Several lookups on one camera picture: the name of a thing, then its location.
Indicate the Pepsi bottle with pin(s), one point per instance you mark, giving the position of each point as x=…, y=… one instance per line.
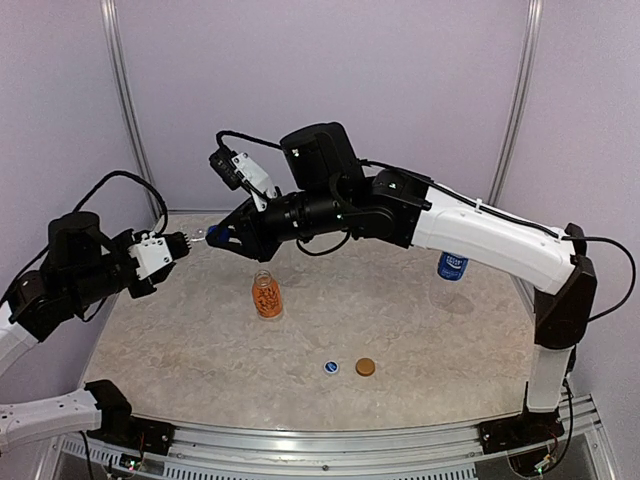
x=196, y=239

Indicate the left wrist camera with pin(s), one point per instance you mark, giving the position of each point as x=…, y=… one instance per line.
x=153, y=251

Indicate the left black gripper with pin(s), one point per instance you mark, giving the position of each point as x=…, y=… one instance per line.
x=148, y=288

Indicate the blue label water bottle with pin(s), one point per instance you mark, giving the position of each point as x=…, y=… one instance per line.
x=446, y=283

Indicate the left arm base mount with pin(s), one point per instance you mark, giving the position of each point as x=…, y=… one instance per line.
x=119, y=426

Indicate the right aluminium post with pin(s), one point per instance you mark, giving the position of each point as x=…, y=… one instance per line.
x=519, y=99

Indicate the aluminium front rail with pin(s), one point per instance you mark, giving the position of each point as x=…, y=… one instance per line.
x=448, y=451

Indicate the gold bottle cap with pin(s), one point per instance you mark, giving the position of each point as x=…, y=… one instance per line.
x=365, y=367

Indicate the blue Pepsi bottle cap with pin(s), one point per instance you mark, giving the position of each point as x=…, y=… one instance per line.
x=217, y=234

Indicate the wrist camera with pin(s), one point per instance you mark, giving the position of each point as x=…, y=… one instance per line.
x=153, y=251
x=239, y=170

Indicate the left aluminium post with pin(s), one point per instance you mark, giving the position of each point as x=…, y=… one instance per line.
x=115, y=48

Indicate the aluminium post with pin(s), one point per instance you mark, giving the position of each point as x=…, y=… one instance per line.
x=519, y=99
x=115, y=48

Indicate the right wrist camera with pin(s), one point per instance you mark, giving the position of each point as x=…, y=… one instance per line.
x=239, y=170

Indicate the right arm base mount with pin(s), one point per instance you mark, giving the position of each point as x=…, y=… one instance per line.
x=523, y=429

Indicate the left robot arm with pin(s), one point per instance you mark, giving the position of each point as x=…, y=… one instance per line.
x=82, y=266

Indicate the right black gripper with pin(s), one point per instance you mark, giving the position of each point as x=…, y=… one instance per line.
x=259, y=247

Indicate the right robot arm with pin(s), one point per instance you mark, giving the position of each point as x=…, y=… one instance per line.
x=407, y=209

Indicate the orange juice bottle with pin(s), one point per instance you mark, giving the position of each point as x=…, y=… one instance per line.
x=267, y=296

